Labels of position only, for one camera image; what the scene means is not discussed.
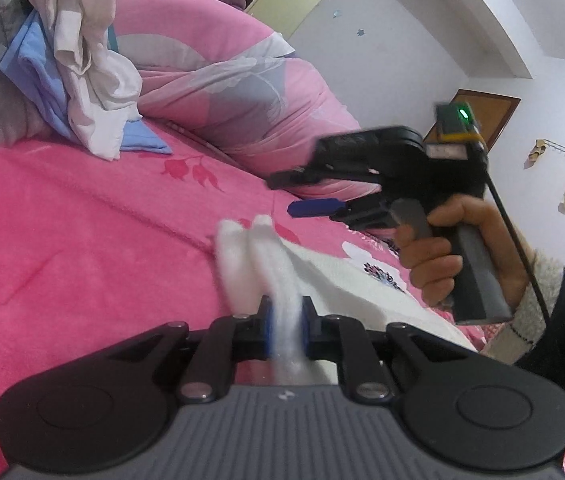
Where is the black cable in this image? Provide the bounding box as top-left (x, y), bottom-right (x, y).
top-left (483, 167), bottom-right (553, 323)

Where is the pink grey floral duvet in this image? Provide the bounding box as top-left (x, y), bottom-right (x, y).
top-left (107, 0), bottom-right (378, 198)

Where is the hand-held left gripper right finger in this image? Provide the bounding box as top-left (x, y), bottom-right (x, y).
top-left (301, 296), bottom-right (469, 405)

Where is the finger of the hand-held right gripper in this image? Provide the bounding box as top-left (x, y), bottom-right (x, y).
top-left (287, 199), bottom-right (351, 219)
top-left (268, 162), bottom-right (382, 192)

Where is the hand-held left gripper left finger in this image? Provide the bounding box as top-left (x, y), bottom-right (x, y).
top-left (95, 296), bottom-right (276, 405)

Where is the brown wooden door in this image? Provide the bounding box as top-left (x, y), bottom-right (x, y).
top-left (423, 89), bottom-right (521, 153)

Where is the light blue cloth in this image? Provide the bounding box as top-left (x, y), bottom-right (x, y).
top-left (0, 10), bottom-right (172, 155)

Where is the cream white sweater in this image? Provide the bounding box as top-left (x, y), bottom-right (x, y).
top-left (215, 215), bottom-right (478, 386)

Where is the person's right hand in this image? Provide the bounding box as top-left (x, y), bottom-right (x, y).
top-left (393, 195), bottom-right (531, 313)

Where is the pale yellow wardrobe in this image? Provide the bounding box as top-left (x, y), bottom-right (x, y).
top-left (245, 0), bottom-right (336, 41)

